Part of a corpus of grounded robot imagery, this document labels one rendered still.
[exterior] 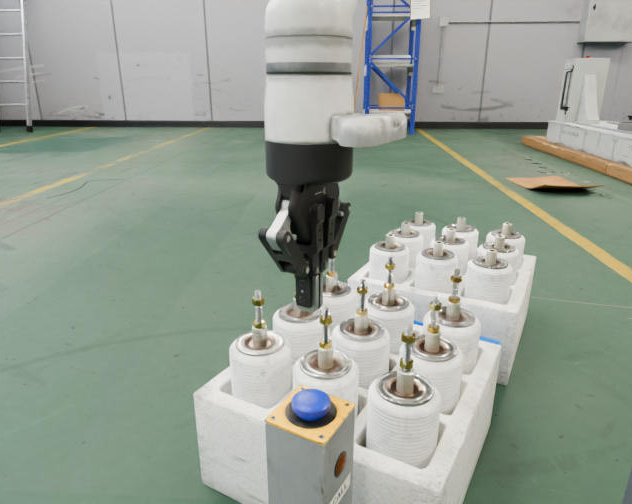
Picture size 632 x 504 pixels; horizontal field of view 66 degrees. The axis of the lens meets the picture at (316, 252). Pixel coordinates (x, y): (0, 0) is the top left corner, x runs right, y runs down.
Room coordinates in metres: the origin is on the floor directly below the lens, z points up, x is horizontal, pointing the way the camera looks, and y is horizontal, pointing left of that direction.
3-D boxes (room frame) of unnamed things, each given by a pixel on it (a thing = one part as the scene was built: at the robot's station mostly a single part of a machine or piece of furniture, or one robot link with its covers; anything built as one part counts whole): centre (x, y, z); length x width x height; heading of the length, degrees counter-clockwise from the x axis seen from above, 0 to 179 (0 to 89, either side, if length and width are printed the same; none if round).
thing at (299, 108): (0.41, -0.01, 0.62); 0.11 x 0.09 x 0.06; 60
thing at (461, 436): (0.71, -0.07, 0.09); 0.39 x 0.39 x 0.18; 60
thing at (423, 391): (0.55, -0.12, 0.25); 0.08 x 0.08 x 0.01
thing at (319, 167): (0.42, 0.01, 0.55); 0.08 x 0.08 x 0.09
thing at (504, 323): (1.17, -0.34, 0.09); 0.39 x 0.39 x 0.18; 62
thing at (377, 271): (1.12, -0.18, 0.16); 0.10 x 0.10 x 0.18
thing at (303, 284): (0.41, 0.01, 0.46); 0.03 x 0.01 x 0.05; 150
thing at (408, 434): (0.55, -0.12, 0.16); 0.10 x 0.10 x 0.18
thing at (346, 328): (0.71, -0.07, 0.25); 0.08 x 0.08 x 0.01
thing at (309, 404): (0.42, 0.01, 0.32); 0.04 x 0.04 x 0.02
